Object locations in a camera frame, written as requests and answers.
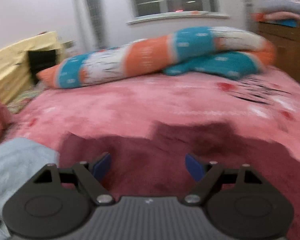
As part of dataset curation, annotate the wooden cabinet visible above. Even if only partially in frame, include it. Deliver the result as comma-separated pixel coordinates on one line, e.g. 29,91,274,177
257,20,300,88

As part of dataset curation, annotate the light blue padded jacket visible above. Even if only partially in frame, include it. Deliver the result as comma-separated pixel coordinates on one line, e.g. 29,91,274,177
0,137,60,240

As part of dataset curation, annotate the folded grey blanket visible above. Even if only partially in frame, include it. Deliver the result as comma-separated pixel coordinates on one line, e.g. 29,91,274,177
257,0,300,18

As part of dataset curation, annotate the folded pink blanket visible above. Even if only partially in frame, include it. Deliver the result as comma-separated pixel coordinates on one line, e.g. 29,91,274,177
251,11,300,23

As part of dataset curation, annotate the yellow star-print cloth cover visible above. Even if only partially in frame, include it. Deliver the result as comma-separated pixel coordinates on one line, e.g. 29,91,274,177
0,31,63,104

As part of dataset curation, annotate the black cushion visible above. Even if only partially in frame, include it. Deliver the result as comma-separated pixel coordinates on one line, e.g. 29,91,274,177
27,49,58,85

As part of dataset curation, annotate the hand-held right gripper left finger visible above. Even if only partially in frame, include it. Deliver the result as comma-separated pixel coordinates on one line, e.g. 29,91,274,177
32,152,114,205

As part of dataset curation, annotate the maroon down jacket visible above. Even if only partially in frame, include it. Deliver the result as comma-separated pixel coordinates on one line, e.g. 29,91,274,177
57,121,300,240

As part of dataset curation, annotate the grey patterned curtain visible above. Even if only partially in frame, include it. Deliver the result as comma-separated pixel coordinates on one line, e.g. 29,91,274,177
70,0,108,50
236,0,253,28

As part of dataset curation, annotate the rolled teal orange printed blanket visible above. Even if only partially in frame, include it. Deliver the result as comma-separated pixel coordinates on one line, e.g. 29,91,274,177
36,26,278,90

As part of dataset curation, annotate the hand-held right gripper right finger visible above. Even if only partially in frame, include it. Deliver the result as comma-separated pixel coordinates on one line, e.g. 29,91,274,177
182,153,263,205

